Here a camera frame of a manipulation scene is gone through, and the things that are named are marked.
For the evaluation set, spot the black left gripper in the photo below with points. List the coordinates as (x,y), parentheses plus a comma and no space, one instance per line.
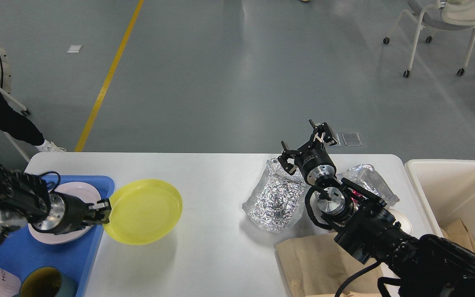
(69,214)

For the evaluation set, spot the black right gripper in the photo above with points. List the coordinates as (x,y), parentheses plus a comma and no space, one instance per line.
(314,165)

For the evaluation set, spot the yellow plastic plate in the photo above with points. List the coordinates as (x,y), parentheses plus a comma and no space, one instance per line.
(143,211)

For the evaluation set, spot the dark green mug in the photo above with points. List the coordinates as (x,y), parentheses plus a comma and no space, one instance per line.
(48,281)

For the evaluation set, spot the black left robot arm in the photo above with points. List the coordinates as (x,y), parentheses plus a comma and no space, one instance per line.
(29,199)

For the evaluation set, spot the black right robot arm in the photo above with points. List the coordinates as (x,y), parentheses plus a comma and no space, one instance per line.
(430,266)

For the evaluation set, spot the pink plate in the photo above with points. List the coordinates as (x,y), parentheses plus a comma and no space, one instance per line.
(88,194)

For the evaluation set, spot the crumpled foil tray left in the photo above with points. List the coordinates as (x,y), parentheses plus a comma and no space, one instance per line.
(276,203)

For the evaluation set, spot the foil tray right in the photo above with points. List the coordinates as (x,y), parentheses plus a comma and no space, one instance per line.
(366,175)

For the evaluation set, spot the blue plastic tray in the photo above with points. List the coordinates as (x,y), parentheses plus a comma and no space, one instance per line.
(21,253)

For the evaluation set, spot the brown paper bag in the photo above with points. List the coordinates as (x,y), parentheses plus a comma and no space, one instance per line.
(316,265)

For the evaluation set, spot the white paper cup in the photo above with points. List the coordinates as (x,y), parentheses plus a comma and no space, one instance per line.
(406,225)

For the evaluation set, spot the beige waste bin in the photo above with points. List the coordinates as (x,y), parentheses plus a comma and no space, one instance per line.
(446,189)

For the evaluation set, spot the brown paper in bin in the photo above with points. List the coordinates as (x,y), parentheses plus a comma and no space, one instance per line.
(458,232)

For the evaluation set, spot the white office chair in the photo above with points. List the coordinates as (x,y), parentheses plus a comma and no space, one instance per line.
(438,15)

